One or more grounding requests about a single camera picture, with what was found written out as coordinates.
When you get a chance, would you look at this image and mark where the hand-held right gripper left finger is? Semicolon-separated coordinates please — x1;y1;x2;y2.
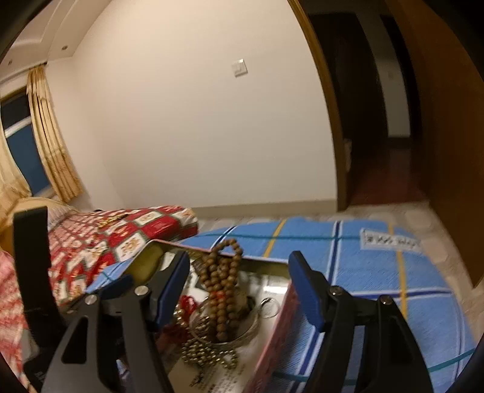
40;250;191;393

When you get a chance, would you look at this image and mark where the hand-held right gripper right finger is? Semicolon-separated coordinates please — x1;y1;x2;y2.
288;250;435;393

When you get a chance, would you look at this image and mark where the silver bangle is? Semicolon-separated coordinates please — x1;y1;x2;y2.
188;298;262;345

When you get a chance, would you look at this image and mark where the brown wooden bead bracelet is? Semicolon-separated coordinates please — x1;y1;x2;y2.
203;238;243;344

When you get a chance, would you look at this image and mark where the pink tin box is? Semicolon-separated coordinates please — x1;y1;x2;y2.
66;239;300;393

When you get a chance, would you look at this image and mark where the golden bead necklace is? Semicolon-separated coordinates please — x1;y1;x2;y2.
181;336;240;373

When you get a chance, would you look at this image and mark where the cream wooden headboard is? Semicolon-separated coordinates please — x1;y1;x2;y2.
0;196;50;258

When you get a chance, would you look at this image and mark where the blue plaid cloth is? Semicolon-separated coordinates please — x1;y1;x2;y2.
85;216;478;393

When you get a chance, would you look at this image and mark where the small golden object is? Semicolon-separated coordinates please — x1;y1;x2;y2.
97;214;128;228

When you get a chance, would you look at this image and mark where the wide beige curtain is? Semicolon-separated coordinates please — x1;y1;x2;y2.
0;132;31;213

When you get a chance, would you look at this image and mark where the white cloth label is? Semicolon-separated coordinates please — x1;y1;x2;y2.
360;228;423;252

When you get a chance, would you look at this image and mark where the window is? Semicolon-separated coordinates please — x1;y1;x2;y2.
0;93;54;198

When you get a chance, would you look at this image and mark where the narrow beige curtain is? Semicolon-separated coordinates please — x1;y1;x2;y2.
26;66;83;203

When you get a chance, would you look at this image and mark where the brown wooden door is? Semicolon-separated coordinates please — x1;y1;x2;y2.
389;0;484;288

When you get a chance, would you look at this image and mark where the red cord bracelet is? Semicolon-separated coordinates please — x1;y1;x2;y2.
177;296;198;315

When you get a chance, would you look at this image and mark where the wooden door frame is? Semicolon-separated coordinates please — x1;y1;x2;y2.
288;0;353;212

